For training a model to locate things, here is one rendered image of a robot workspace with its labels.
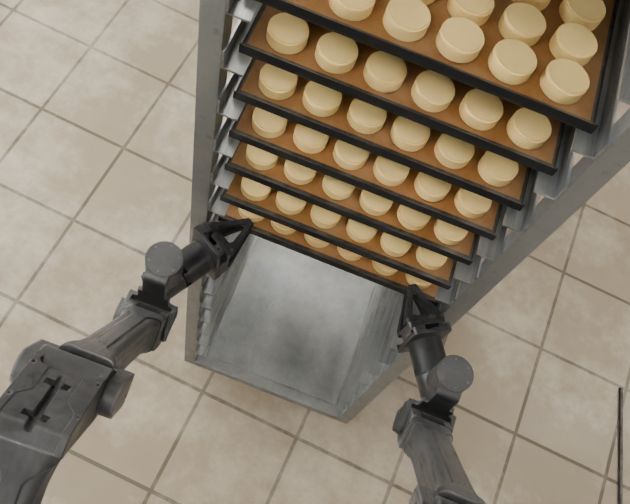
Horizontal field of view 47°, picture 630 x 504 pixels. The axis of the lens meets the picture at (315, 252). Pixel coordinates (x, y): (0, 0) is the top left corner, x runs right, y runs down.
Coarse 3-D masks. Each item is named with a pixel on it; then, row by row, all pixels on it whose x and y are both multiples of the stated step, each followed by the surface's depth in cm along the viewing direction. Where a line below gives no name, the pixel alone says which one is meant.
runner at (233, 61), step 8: (240, 24) 84; (248, 24) 87; (232, 32) 83; (240, 32) 86; (232, 40) 83; (240, 40) 86; (224, 48) 82; (232, 48) 85; (224, 56) 82; (232, 56) 85; (240, 56) 85; (248, 56) 85; (224, 64) 84; (232, 64) 84; (240, 64) 85; (248, 64) 85; (232, 72) 84; (240, 72) 84
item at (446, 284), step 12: (240, 204) 116; (252, 204) 118; (264, 216) 117; (276, 216) 118; (300, 228) 116; (312, 228) 118; (324, 240) 117; (336, 240) 118; (360, 252) 117; (372, 252) 118; (384, 264) 118; (396, 264) 116; (420, 276) 117; (432, 276) 118; (444, 288) 118
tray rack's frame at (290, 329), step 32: (256, 256) 212; (288, 256) 214; (256, 288) 208; (288, 288) 210; (320, 288) 211; (352, 288) 213; (224, 320) 202; (256, 320) 204; (288, 320) 206; (320, 320) 207; (352, 320) 209; (224, 352) 198; (256, 352) 200; (288, 352) 202; (320, 352) 203; (352, 352) 205; (256, 384) 196; (288, 384) 198; (320, 384) 199
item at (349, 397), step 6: (378, 294) 195; (378, 300) 194; (372, 312) 192; (372, 318) 192; (366, 330) 190; (366, 336) 189; (360, 348) 188; (360, 354) 187; (354, 366) 185; (354, 372) 185; (348, 384) 183; (348, 390) 182; (348, 396) 182; (354, 396) 181; (348, 402) 181
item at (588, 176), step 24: (624, 120) 73; (624, 144) 73; (576, 168) 82; (600, 168) 78; (576, 192) 82; (552, 216) 88; (528, 240) 94; (504, 264) 101; (480, 288) 109; (456, 312) 118; (408, 360) 143; (384, 384) 160; (360, 408) 182
